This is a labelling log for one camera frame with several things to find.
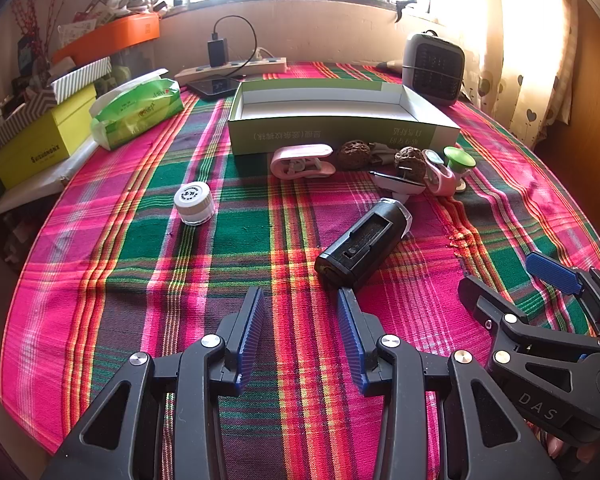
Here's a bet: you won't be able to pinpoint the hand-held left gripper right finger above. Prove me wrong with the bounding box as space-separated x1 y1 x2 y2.
336 287 563 480

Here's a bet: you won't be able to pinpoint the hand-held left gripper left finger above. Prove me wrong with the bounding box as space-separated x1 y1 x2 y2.
40 286 266 480

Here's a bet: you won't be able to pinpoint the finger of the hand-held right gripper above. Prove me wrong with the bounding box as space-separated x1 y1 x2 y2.
526 251 600 341
457 275 600 392

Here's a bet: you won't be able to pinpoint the black handheld device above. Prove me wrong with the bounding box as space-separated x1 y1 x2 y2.
314 197 413 291

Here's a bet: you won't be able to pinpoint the pink holder with oval window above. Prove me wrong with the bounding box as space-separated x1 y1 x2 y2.
421 149 457 197

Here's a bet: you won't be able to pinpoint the white round jar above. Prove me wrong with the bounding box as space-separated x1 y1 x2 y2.
173 182 216 226

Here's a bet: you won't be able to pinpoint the white round gadget grey knobs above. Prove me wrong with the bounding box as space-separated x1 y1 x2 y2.
370 169 427 200

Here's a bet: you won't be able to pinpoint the green mushroom-shaped stand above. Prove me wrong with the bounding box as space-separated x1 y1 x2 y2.
442 146 477 193

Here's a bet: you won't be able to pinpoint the brown walnut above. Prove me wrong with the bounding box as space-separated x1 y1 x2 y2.
395 146 428 178
337 139 372 166

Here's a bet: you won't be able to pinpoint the pink clip holder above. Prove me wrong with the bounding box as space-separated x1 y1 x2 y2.
271 143 335 182

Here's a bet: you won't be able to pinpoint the green white cardboard box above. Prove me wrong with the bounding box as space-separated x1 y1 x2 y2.
227 79 462 157

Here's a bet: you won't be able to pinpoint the person's right hand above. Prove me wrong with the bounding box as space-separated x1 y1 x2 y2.
541 430 588 466

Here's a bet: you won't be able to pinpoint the plaid tablecloth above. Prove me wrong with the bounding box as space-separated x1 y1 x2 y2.
0 60 600 480

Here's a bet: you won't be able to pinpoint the heart pattern curtain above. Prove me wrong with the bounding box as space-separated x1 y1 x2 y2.
475 0 581 148

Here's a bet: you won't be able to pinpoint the grey desk fan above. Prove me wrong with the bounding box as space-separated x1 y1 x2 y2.
401 30 467 107

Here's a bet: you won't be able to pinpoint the black smartphone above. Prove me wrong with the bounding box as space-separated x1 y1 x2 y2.
186 76 243 98

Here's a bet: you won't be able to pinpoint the green tissue pack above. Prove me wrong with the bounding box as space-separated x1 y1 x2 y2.
89 71 185 151

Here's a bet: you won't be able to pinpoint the white paper sheet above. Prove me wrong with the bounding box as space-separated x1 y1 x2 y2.
0 137 101 221

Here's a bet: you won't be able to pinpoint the white power strip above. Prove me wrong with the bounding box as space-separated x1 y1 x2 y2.
174 56 287 86

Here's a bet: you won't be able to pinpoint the black charger adapter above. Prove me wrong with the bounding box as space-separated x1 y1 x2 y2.
207 37 228 68

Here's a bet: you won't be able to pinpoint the yellow box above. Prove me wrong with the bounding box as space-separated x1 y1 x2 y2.
0 85 98 191

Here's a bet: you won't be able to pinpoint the clear glass tank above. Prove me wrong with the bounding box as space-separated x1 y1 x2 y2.
110 42 156 91

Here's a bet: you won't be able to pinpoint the grey white striped box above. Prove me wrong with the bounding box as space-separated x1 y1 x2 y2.
50 56 112 103

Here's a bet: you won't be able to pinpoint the grey chevron box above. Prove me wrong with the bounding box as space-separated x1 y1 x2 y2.
0 87 58 136

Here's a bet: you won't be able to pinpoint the orange box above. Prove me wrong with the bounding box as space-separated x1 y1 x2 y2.
52 12 161 66

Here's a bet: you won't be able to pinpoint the red berry branches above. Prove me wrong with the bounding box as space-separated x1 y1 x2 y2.
10 0 81 61

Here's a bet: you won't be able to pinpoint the black charger cable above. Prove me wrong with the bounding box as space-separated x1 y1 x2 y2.
214 16 258 78

